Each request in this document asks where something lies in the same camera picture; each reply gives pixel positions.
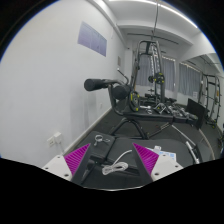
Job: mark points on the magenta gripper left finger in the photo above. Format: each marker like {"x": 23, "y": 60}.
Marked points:
{"x": 71, "y": 166}

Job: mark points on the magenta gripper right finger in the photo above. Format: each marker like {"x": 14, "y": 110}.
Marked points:
{"x": 153, "y": 166}

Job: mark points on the white and blue box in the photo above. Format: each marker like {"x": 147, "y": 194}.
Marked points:
{"x": 157, "y": 149}

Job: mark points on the metal spring clip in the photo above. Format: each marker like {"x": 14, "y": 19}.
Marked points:
{"x": 100, "y": 138}

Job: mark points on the black weight bench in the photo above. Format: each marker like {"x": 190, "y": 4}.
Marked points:
{"x": 112, "y": 165}

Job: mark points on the black yellow weight plate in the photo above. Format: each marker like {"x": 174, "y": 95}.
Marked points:
{"x": 134, "y": 101}

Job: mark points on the black power rack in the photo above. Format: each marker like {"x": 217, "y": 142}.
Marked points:
{"x": 210, "y": 98}

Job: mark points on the grey window curtain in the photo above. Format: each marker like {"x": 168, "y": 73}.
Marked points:
{"x": 189, "y": 78}

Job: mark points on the white wall charger plug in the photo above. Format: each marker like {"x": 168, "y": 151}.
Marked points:
{"x": 58, "y": 137}

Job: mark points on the white wall socket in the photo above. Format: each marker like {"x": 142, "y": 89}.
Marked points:
{"x": 51, "y": 141}

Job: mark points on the multi-gym cable machine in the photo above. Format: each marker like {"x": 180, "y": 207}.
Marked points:
{"x": 151, "y": 47}

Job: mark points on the purple wall poster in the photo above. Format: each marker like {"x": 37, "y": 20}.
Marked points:
{"x": 92, "y": 39}

